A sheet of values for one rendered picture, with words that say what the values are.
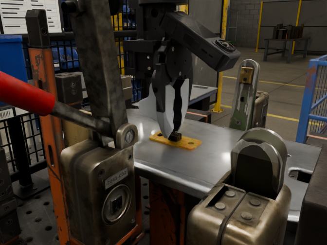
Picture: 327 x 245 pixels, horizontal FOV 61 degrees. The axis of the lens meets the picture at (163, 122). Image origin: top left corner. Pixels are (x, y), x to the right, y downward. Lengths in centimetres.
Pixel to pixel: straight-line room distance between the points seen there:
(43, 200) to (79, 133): 54
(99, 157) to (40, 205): 60
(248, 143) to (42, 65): 26
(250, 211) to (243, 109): 37
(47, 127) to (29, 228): 45
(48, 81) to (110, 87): 10
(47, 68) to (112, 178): 16
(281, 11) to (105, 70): 1246
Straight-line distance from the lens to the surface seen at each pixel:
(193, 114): 66
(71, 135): 40
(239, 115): 56
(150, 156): 41
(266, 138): 21
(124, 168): 32
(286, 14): 1263
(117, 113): 31
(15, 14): 88
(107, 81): 29
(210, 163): 39
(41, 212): 86
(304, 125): 226
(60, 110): 27
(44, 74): 37
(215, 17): 365
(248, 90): 55
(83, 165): 30
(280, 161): 21
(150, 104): 43
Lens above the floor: 118
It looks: 20 degrees down
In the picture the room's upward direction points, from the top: straight up
